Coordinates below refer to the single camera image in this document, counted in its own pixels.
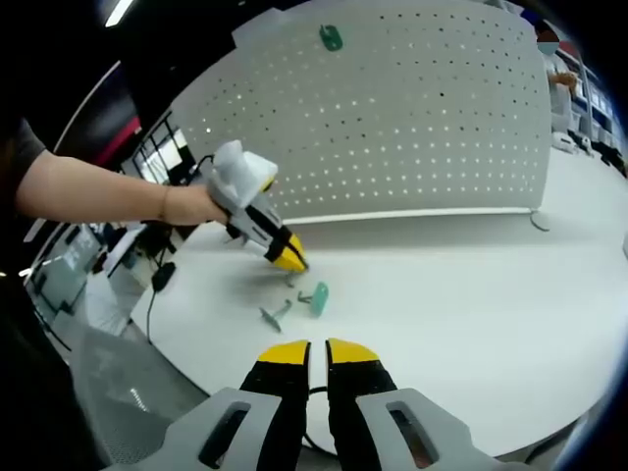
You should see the person's left hand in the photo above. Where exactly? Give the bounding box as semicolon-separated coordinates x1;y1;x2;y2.
165;183;233;228

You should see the ceiling light strip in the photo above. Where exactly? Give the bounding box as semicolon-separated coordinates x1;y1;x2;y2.
104;0;134;29

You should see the grey perforated panel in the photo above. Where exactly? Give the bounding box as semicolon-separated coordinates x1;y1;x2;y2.
72;323;210;468

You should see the green hook assembly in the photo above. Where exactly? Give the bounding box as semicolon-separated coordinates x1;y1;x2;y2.
318;24;344;53
297;280;330;319

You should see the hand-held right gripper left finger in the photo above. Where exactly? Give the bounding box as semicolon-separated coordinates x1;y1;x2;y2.
105;338;313;471

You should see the black oval device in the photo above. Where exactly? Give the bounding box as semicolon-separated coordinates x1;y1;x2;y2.
151;261;178;291

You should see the person's dark shirt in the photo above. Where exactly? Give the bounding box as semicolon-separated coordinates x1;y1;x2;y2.
0;116;99;471

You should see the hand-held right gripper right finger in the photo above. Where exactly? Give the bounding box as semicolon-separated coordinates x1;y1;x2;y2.
324;337;521;471

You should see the white perforated mounting plate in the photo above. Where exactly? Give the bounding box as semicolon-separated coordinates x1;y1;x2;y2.
169;0;554;226

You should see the dark metal hook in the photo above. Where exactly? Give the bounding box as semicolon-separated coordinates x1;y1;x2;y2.
259;299;295;335

